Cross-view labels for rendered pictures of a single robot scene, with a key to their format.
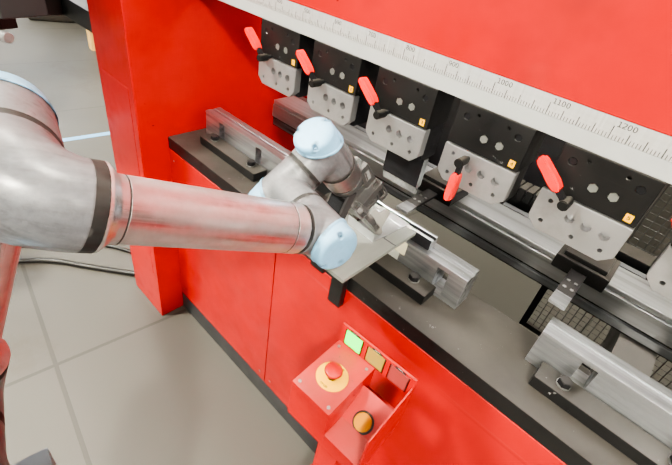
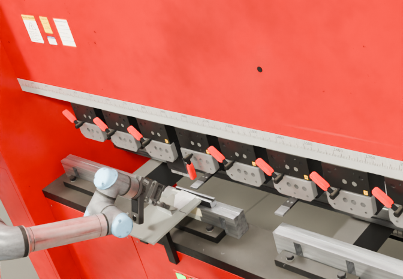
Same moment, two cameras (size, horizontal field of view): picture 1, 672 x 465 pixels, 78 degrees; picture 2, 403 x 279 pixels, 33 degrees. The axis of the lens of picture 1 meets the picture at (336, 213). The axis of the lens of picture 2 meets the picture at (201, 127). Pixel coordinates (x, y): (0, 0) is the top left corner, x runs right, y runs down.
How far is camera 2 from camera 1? 1.66 m
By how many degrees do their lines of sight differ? 12
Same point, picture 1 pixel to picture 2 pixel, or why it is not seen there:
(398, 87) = (148, 126)
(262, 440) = not seen: outside the picture
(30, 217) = (8, 248)
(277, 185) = (93, 207)
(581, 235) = (247, 177)
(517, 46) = (179, 100)
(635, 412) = (322, 258)
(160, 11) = (9, 114)
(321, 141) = (104, 180)
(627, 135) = (231, 129)
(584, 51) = (198, 99)
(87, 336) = not seen: outside the picture
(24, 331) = not seen: outside the picture
